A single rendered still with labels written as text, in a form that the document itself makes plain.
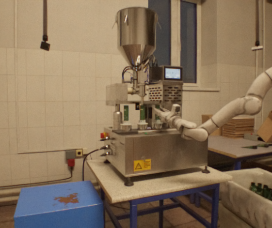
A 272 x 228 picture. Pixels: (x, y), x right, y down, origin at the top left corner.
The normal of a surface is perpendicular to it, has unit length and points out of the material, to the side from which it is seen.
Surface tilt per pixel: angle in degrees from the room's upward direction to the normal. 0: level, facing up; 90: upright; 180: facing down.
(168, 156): 90
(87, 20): 90
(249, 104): 91
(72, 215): 90
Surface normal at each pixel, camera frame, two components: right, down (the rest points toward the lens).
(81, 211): 0.38, 0.06
